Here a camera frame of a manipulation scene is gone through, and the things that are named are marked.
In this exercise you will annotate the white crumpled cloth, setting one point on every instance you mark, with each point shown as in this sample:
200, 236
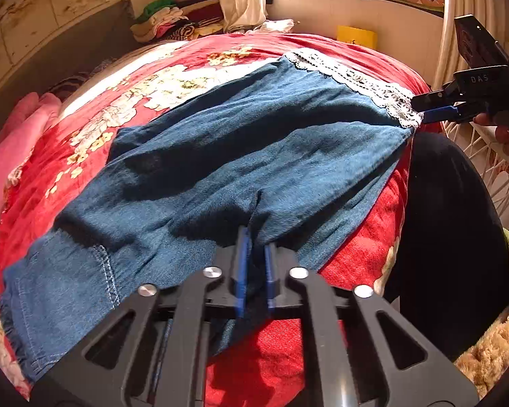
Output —
275, 26

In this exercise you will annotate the pleated cream curtain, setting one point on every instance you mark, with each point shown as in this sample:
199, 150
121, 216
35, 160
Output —
466, 29

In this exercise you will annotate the pile of folded clothes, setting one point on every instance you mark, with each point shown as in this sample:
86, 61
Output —
174, 19

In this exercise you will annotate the blue denim pants lace hem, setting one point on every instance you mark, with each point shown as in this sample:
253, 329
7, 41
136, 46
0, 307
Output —
237, 157

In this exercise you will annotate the brown plush fabric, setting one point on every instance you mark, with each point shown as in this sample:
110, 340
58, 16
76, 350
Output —
490, 358

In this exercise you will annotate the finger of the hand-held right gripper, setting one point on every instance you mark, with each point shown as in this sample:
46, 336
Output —
434, 101
443, 114

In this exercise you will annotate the pink blanket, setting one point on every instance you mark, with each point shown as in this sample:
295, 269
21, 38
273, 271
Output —
17, 135

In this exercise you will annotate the striped pillow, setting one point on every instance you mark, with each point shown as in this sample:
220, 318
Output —
74, 82

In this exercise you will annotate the dark grey headboard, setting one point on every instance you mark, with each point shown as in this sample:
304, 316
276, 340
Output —
46, 63

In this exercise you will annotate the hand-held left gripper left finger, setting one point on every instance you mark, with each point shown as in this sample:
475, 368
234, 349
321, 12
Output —
241, 272

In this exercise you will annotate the yellow box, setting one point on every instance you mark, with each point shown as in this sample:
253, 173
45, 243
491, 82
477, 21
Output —
356, 37

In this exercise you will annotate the red floral blanket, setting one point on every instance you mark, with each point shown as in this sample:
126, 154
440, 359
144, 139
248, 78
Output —
63, 174

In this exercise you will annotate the white woven chair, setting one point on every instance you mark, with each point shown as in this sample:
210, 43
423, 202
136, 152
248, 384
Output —
490, 165

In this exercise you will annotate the person's black trouser leg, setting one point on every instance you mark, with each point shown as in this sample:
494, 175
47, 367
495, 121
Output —
449, 241

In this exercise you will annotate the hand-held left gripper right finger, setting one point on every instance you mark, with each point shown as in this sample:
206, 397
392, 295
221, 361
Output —
270, 277

